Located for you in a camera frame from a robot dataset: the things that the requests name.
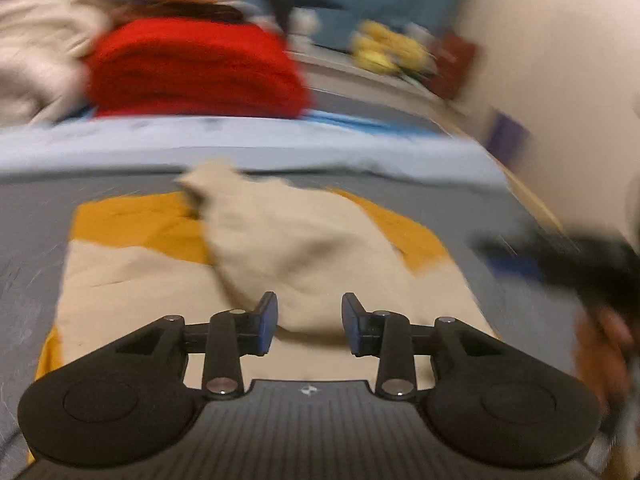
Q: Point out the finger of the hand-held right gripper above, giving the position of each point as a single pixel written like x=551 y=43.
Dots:
x=515 y=260

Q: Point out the white plush toy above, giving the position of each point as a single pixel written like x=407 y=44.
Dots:
x=305 y=22

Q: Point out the red folded blanket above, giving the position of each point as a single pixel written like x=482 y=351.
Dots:
x=195 y=70

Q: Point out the purple bag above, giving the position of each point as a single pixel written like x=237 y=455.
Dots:
x=509 y=139

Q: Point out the beige and yellow hoodie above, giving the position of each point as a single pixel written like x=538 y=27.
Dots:
x=300 y=260

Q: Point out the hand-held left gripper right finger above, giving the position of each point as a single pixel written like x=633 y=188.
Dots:
x=353 y=326

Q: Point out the dark red box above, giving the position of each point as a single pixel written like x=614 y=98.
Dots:
x=454 y=65

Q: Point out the light blue folded sheet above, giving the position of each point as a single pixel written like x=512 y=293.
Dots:
x=250 y=145

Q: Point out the white fluffy folded blanket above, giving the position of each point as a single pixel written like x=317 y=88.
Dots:
x=40 y=55

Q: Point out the yellow plush toy with blue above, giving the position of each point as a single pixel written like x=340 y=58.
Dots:
x=414 y=52

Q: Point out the yellow duck plush toy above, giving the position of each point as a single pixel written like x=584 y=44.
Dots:
x=375 y=47

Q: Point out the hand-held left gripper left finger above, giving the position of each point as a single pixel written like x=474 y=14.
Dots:
x=268 y=321

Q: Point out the person's right hand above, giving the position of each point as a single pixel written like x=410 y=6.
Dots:
x=607 y=350

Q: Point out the window sill ledge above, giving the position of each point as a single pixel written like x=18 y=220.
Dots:
x=350 y=72

